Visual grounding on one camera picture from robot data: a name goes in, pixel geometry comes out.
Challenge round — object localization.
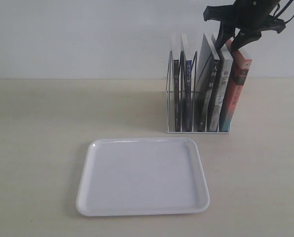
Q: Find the black and white book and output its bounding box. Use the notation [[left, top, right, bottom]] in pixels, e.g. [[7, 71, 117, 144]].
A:
[[194, 33, 220, 132]]

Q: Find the white plastic tray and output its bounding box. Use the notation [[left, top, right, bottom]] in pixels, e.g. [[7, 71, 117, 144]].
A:
[[75, 137, 210, 217]]

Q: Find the black spine thin book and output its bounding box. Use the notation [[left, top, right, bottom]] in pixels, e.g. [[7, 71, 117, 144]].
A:
[[171, 33, 181, 132]]

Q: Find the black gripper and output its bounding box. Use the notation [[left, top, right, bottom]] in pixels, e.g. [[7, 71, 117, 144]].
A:
[[203, 0, 285, 52]]

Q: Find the grey white spine book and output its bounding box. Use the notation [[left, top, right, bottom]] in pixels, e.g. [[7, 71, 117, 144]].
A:
[[207, 44, 233, 132]]

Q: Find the dark blue spine book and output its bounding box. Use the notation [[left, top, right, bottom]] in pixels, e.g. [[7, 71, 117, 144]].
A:
[[180, 33, 195, 132]]

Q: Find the white wire book rack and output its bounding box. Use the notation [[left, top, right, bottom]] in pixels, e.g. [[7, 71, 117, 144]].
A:
[[166, 51, 223, 134]]

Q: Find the red spine book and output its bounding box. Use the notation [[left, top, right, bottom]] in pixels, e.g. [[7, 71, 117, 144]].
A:
[[219, 39, 253, 133]]

